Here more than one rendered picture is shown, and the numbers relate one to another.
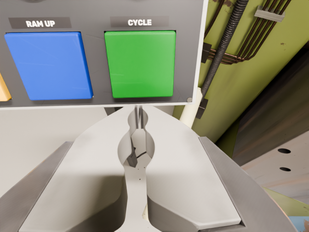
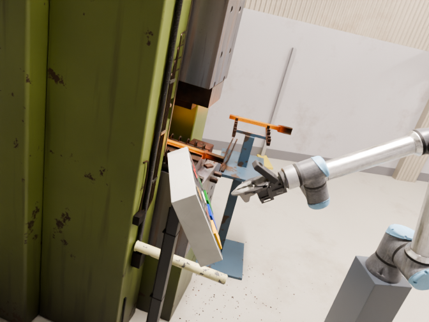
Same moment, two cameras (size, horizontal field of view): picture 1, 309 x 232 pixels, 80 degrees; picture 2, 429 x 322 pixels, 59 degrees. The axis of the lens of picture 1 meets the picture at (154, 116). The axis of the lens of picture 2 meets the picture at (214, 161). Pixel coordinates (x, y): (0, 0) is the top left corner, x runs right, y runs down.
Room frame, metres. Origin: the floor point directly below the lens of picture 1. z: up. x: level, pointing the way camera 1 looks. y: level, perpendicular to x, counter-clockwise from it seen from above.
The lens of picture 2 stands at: (0.39, 1.26, 1.77)
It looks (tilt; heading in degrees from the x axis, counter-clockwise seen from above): 25 degrees down; 260
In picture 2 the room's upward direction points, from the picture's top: 14 degrees clockwise
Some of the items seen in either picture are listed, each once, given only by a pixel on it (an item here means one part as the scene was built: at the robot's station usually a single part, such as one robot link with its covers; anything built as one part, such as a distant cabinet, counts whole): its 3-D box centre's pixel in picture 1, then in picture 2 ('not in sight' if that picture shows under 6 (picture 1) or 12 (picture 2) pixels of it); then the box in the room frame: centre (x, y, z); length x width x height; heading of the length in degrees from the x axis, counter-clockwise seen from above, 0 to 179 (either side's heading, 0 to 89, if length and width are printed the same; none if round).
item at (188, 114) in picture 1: (177, 145); (180, 262); (0.19, -0.07, 0.62); 0.44 x 0.05 x 0.05; 159
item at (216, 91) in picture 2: not in sight; (174, 81); (0.35, -0.50, 1.32); 0.42 x 0.20 x 0.10; 159
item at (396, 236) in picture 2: not in sight; (398, 244); (-0.91, -0.22, 0.79); 0.17 x 0.15 x 0.18; 93
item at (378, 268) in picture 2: not in sight; (387, 263); (-0.91, -0.23, 0.65); 0.19 x 0.19 x 0.10
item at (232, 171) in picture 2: not in sight; (241, 166); (-0.18, -0.92, 0.75); 0.40 x 0.30 x 0.02; 80
